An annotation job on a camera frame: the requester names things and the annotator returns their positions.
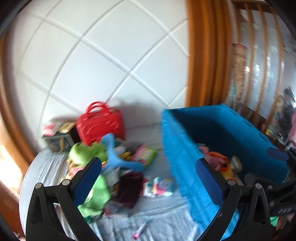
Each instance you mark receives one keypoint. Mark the small floral tissue packet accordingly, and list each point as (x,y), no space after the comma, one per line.
(158,187)

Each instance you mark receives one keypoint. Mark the dark framed box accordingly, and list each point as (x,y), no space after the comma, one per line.
(64,139)

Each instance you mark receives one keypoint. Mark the small white ointment tube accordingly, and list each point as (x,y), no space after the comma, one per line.
(137,234)

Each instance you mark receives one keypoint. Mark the striped grey bed sheet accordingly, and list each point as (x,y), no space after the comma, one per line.
(168,218)

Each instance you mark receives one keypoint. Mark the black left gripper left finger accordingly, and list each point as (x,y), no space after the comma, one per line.
(42,220)

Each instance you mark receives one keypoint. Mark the blue plastic storage crate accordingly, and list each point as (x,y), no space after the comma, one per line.
(234,179)

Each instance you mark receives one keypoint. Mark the dark maroon cloth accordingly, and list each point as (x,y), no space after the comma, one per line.
(130,186)

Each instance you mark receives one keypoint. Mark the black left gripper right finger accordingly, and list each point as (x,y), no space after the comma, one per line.
(254,220)

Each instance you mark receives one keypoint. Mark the green frog plush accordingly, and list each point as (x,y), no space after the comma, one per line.
(80,153)

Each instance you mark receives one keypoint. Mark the red plastic toy case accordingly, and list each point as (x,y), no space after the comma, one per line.
(97,121)

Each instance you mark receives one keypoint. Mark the small pink packet by wall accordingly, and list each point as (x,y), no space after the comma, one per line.
(50,129)

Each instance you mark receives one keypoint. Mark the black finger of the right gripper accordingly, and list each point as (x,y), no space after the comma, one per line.
(281,198)

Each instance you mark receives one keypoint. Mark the pink pig plush orange dress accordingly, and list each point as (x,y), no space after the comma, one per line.
(216,160)

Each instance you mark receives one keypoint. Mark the green plush cloth toy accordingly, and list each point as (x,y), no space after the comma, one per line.
(96,199)

